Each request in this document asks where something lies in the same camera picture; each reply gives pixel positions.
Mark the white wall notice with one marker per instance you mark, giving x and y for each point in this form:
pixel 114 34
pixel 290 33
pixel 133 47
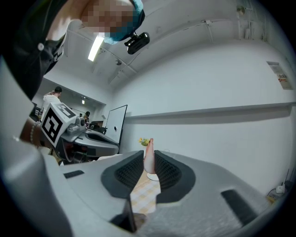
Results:
pixel 279 75

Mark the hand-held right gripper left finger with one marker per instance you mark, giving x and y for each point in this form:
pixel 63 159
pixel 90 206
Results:
pixel 92 180

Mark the long ceiling lamp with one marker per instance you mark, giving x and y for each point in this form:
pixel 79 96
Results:
pixel 95 48

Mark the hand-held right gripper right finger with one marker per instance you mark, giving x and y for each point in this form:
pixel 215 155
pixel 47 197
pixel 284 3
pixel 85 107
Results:
pixel 208 185

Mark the round table with checkered cloth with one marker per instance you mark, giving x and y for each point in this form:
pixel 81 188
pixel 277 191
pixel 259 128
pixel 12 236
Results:
pixel 144 196

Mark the blue head cap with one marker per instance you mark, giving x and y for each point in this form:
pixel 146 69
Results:
pixel 136 20

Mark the white board black frame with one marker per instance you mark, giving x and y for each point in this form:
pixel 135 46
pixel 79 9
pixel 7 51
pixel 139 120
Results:
pixel 116 122

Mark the black head camera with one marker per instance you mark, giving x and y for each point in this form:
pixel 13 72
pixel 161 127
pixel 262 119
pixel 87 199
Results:
pixel 137 44

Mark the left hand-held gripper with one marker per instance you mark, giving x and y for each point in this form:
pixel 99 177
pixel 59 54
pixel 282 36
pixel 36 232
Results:
pixel 52 125

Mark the person's black clothing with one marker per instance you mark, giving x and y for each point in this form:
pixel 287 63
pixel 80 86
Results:
pixel 25 46

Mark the person's left forearm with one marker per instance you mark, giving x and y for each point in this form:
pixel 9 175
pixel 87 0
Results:
pixel 26 133

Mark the yellow flower bunch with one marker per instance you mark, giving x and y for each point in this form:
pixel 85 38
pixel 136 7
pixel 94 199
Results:
pixel 143 141

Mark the small pink object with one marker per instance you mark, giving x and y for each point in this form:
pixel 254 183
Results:
pixel 149 157

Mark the white plate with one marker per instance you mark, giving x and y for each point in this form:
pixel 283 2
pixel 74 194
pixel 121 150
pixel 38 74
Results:
pixel 153 177

